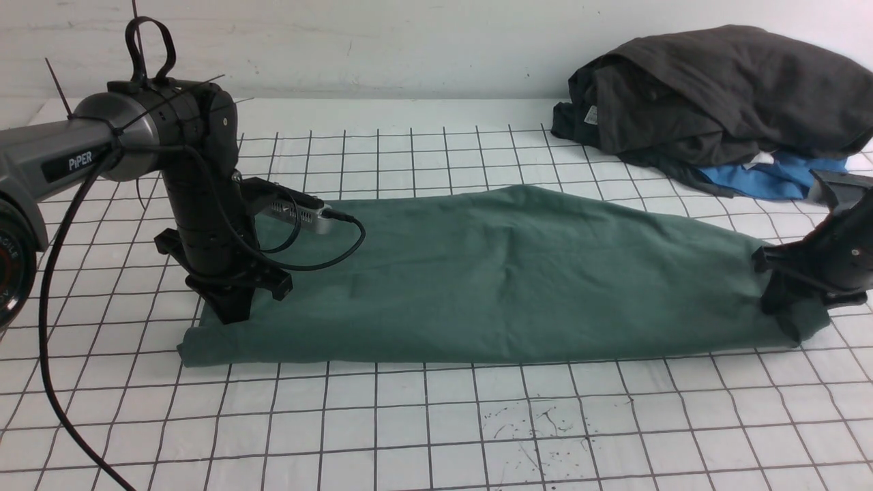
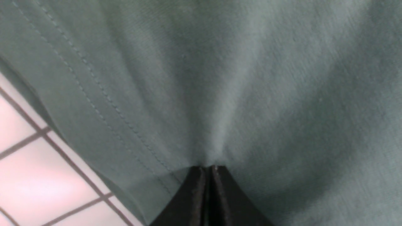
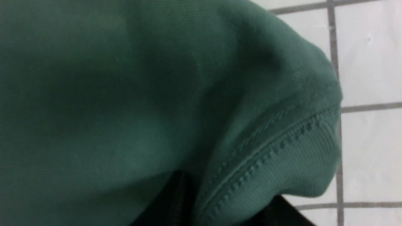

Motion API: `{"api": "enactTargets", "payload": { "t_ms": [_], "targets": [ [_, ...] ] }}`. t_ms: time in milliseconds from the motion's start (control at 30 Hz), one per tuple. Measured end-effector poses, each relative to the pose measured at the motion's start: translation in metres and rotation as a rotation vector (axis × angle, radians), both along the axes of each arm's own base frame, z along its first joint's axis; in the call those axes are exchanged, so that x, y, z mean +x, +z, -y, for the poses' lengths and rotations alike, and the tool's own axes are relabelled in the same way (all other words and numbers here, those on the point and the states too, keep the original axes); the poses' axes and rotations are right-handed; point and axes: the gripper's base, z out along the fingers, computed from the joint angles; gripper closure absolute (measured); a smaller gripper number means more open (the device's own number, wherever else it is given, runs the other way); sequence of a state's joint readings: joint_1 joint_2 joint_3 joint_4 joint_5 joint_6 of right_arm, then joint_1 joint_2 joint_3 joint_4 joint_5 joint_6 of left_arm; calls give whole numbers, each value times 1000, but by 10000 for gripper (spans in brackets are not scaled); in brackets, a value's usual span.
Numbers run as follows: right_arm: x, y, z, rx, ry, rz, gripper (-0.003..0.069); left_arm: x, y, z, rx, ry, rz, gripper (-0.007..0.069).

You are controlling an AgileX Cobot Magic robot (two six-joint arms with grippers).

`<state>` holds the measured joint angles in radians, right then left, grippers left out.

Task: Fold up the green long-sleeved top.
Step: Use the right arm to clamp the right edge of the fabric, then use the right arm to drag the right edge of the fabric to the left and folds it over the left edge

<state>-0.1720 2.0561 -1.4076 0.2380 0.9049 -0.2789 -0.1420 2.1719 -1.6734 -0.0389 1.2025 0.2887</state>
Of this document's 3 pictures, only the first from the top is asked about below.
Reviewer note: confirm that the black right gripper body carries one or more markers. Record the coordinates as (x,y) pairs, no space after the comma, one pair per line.
(836,275)

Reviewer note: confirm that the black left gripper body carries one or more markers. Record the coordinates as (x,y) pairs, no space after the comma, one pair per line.
(221,272)

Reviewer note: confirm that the green long-sleeve top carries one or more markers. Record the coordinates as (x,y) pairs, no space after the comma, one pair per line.
(520,274)

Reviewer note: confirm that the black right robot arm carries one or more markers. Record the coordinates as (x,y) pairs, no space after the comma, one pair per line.
(851,227)

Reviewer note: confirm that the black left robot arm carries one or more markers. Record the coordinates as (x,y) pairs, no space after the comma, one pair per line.
(187,131)

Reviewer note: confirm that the blue crumpled garment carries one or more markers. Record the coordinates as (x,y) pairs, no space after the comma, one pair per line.
(775,176)

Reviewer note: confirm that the white grid-pattern table cloth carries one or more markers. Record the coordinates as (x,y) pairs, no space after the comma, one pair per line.
(734,420)

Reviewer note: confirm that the dark grey crumpled garment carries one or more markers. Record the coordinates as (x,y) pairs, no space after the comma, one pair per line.
(688,100)

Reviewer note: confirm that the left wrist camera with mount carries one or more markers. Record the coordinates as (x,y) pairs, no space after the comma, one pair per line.
(286,205)

